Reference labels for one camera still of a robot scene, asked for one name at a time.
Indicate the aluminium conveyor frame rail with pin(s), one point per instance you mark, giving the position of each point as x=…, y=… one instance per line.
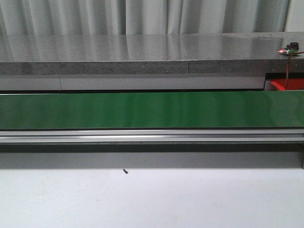
x=209, y=136

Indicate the small green sensor board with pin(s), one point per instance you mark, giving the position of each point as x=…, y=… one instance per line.
x=290, y=49

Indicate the grey stone slab bench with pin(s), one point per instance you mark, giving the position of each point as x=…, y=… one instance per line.
x=148, y=54

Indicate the white rear conveyor panel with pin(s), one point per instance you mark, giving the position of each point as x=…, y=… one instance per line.
x=210, y=82

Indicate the green conveyor belt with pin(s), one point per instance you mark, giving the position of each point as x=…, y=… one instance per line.
x=230, y=109

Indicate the grey pleated curtain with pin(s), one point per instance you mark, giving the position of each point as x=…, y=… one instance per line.
x=95, y=17

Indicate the red plastic bin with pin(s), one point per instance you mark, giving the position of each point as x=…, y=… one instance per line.
x=290, y=84

